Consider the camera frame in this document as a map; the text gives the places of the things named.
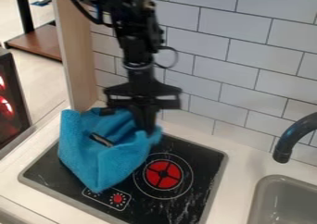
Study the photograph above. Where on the wooden board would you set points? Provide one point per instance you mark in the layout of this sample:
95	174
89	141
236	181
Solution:
76	55

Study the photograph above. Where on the tap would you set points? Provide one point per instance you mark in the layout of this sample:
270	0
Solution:
291	136

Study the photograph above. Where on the blue cloth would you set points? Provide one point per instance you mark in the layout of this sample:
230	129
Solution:
103	159

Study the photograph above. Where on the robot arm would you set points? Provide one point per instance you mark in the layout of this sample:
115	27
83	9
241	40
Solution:
134	24

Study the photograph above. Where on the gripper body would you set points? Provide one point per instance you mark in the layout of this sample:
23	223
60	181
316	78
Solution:
142	90

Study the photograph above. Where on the brown wooden table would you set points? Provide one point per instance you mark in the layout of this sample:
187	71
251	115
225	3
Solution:
39	41

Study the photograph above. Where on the toy sink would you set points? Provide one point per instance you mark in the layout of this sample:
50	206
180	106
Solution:
285	203

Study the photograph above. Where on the black box with red lights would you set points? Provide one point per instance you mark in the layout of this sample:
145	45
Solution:
10	107

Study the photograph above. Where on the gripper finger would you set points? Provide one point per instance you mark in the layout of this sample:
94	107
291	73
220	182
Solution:
139	118
152	118

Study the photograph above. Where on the toy stove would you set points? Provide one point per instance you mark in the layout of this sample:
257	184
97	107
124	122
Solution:
181	200

